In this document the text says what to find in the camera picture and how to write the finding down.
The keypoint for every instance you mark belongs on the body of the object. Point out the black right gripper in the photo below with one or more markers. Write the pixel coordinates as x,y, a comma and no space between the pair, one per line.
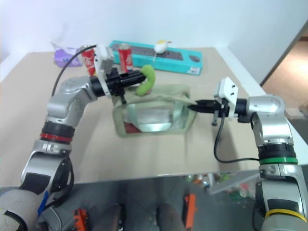
220,109

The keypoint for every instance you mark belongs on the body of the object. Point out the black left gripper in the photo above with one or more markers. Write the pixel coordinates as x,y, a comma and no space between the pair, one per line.
115,84

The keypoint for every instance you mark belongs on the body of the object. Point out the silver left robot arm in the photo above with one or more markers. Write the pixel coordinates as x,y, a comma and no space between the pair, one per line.
69,96

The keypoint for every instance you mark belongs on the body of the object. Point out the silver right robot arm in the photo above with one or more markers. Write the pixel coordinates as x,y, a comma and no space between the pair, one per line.
272,120

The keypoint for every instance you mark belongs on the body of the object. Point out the white and yellow plush toy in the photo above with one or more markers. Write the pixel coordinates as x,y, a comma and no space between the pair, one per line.
160,47

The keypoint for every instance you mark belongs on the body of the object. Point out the red item inside pouch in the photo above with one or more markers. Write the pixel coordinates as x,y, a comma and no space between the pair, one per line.
130,128

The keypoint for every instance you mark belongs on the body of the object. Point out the red cola can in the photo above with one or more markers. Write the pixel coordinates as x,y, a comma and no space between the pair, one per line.
125,59
88,61

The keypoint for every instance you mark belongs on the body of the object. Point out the teal keyboard box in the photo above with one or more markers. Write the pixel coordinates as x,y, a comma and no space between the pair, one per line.
173,63

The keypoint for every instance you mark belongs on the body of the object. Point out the purple tissue pack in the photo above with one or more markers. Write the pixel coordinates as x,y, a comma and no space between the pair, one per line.
63,57

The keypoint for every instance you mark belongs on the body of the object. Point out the white tissue sheet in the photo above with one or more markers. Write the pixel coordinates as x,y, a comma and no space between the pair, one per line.
59,43

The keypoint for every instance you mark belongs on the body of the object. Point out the orange tool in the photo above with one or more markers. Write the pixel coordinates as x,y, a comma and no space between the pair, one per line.
80,220
190,210

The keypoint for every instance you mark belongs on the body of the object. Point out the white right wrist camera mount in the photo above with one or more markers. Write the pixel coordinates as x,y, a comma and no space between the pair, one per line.
227,90

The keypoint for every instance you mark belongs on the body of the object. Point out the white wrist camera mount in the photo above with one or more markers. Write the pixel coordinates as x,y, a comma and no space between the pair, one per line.
227,90
104,56

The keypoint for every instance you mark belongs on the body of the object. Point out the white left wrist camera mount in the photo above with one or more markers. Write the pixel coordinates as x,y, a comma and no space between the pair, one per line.
104,56

